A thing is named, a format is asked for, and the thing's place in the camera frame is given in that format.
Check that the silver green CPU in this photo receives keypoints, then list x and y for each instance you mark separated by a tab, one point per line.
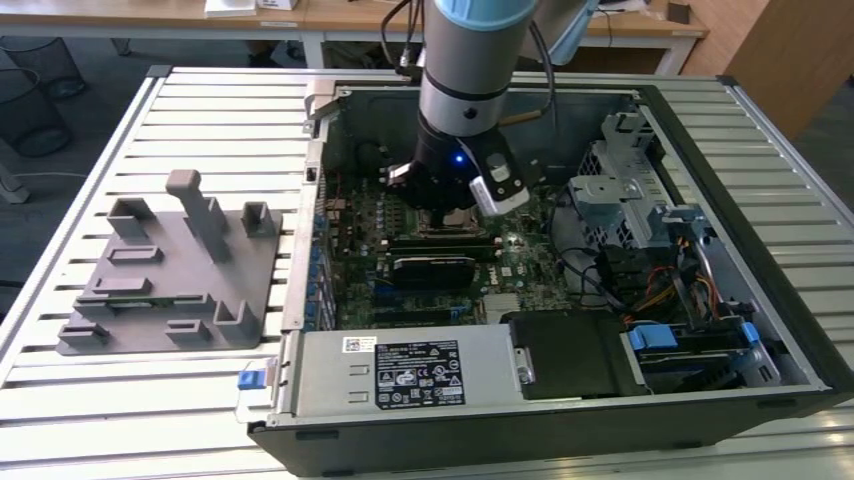
461	218

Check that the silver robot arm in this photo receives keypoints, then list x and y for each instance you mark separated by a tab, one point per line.
461	75

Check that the CPU socket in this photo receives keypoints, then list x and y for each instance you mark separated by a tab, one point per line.
427	233

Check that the black RAM slot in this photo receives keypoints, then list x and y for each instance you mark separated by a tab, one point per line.
443	245
443	255
443	240
443	250

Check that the black graphics card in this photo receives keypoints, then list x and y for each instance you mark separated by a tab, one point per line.
434	274

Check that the green motherboard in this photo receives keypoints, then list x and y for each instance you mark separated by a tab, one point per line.
534	260

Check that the black expansion slot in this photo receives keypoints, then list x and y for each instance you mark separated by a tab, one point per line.
414	303
414	316

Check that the silver finned chipset heatsink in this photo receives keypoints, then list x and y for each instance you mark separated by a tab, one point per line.
501	306

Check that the silver metal drive cage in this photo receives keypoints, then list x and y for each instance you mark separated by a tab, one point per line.
617	215

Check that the small white box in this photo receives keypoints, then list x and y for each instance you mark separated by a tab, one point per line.
277	4

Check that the grey parts rack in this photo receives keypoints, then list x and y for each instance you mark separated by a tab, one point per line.
194	280

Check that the silver power supply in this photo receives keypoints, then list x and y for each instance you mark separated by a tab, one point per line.
321	380

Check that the large white box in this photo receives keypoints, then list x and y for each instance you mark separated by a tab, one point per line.
230	7

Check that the small black desk item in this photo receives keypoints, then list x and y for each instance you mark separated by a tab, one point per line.
681	12

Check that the blue case latch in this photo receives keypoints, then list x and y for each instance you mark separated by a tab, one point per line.
251	379

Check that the black disk bay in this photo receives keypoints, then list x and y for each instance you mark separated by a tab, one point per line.
688	370

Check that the black open PC case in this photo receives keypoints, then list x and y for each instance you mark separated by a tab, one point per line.
534	440

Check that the small blue plastic clip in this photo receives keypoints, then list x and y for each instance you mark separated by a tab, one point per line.
749	333

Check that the wooden cabinet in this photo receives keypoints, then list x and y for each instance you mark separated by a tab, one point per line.
788	60

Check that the black mesh waste bin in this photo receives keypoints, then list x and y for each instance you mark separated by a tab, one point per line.
27	120
47	60

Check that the grey table foot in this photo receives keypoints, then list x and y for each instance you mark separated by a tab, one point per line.
10	187

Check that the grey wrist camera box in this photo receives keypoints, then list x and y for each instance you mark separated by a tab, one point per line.
398	175

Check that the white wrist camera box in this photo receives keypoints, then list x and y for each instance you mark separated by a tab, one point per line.
501	185

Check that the silver metal bracket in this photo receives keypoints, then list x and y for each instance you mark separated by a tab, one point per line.
604	189

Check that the wooden desk white frame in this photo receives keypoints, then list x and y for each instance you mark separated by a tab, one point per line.
234	26

